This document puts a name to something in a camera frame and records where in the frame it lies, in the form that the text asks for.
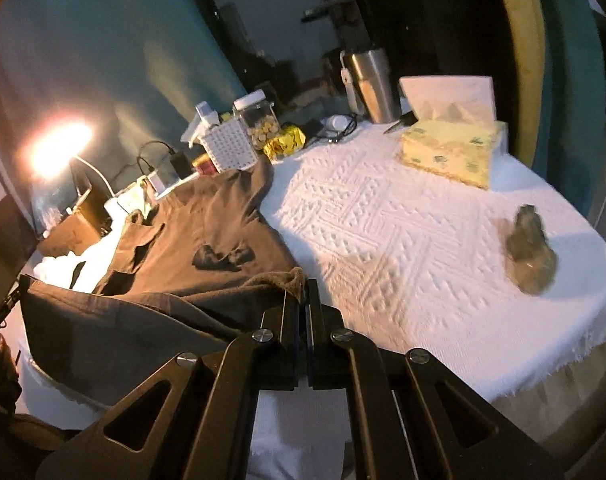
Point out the white lattice basket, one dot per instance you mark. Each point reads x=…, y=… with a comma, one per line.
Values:
x=228, y=147

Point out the red can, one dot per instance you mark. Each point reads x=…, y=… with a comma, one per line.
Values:
x=205, y=165

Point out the cardboard box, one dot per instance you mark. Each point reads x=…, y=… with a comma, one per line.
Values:
x=73, y=232

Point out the teal curtain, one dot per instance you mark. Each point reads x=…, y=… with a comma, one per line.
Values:
x=108, y=60

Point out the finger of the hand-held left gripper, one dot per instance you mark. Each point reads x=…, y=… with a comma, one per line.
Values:
x=10, y=305

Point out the white pillow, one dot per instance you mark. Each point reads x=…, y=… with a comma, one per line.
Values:
x=58, y=270

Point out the brown printed t-shirt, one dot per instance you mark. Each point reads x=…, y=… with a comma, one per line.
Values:
x=208, y=230

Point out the white desk lamp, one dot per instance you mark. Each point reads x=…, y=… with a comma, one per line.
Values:
x=58, y=147

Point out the black charger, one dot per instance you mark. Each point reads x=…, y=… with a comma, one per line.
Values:
x=180, y=165

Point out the glass jar white lid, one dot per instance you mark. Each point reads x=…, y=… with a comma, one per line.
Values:
x=258, y=120

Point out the stainless steel tumbler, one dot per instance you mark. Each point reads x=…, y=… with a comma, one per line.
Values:
x=375, y=85

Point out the yellow snack packet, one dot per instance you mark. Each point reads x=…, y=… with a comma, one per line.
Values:
x=283, y=142

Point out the white round case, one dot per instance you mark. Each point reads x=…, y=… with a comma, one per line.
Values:
x=337, y=122

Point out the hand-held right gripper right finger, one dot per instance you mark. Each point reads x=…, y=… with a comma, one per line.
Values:
x=314, y=345

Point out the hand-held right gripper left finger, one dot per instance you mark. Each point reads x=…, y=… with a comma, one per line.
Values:
x=297, y=345

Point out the white power strip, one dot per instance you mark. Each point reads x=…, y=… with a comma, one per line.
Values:
x=133, y=200

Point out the white textured tablecloth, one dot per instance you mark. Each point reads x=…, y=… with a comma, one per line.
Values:
x=408, y=240

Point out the white spray bottle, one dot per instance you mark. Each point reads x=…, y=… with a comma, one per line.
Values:
x=206, y=112

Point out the yellow door frame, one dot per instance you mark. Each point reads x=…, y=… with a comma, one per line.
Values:
x=523, y=60

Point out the yellow tissue box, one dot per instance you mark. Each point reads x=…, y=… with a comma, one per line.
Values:
x=448, y=150

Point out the dark door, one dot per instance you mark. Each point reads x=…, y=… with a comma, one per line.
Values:
x=408, y=10

